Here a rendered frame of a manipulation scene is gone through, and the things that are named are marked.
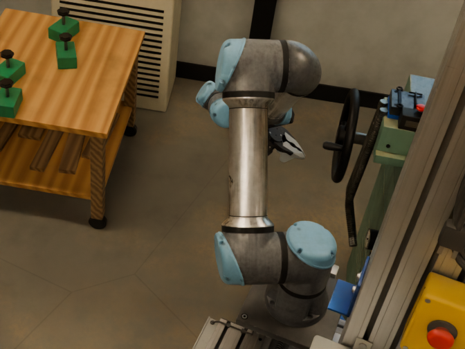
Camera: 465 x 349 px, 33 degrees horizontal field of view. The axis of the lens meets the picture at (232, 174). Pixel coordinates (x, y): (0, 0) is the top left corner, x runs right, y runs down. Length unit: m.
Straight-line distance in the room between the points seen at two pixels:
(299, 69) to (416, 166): 0.71
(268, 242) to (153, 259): 1.34
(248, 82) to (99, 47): 1.48
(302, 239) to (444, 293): 0.62
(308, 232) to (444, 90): 0.82
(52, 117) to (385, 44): 1.64
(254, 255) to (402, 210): 0.64
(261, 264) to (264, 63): 0.43
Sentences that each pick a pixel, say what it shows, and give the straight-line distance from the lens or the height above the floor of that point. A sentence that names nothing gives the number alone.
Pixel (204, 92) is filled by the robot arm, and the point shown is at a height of 0.98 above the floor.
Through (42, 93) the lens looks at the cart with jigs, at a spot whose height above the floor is 0.53.
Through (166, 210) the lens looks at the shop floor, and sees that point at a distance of 3.15.
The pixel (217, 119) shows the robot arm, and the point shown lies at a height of 0.99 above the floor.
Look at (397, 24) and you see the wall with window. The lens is 3.62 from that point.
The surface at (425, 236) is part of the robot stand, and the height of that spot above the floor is 1.52.
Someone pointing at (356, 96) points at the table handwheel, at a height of 0.95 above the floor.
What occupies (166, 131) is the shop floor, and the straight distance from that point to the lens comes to 3.50.
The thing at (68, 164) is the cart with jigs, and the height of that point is 0.20.
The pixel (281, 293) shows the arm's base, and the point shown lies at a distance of 1.79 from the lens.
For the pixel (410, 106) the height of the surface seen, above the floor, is 1.00.
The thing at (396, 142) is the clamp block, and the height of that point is 0.91.
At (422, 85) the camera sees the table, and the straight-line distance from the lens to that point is 2.50.
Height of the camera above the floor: 2.28
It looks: 43 degrees down
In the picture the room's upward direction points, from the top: 9 degrees clockwise
